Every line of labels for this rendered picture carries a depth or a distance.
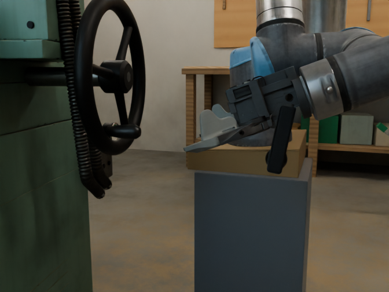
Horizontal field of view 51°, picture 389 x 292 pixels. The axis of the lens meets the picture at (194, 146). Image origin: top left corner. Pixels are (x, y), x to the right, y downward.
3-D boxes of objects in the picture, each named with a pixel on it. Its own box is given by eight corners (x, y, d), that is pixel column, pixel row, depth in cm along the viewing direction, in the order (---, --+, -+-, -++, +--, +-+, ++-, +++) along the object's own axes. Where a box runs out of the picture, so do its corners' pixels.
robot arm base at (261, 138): (228, 135, 129) (227, 104, 127) (289, 133, 126) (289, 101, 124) (223, 148, 111) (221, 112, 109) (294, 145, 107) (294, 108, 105)
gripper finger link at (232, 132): (208, 135, 65) (253, 117, 68) (212, 146, 65) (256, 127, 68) (220, 134, 60) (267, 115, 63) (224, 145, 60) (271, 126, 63)
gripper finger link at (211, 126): (173, 121, 63) (224, 102, 66) (186, 157, 63) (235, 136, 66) (179, 119, 60) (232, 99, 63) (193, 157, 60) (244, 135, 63)
